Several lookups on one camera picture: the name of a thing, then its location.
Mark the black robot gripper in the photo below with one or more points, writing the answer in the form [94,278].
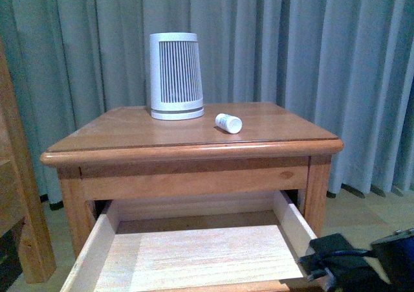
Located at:
[337,266]

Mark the wooden top drawer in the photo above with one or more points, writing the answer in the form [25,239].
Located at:
[229,242]

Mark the white medicine bottle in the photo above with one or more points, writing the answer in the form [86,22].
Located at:
[229,123]

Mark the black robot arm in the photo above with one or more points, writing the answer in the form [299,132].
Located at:
[387,266]

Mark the wooden nightstand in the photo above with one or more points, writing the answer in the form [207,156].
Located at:
[127,154]

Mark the grey pleated curtain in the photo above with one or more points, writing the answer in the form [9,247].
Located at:
[345,65]

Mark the white slatted table lamp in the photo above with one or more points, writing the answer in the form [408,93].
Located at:
[175,73]

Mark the wooden bed frame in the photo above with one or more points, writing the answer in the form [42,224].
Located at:
[21,209]

